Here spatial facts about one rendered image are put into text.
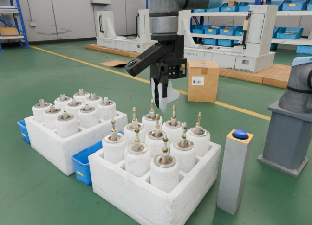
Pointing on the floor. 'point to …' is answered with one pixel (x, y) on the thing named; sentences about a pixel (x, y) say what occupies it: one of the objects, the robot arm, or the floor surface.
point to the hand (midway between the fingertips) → (158, 106)
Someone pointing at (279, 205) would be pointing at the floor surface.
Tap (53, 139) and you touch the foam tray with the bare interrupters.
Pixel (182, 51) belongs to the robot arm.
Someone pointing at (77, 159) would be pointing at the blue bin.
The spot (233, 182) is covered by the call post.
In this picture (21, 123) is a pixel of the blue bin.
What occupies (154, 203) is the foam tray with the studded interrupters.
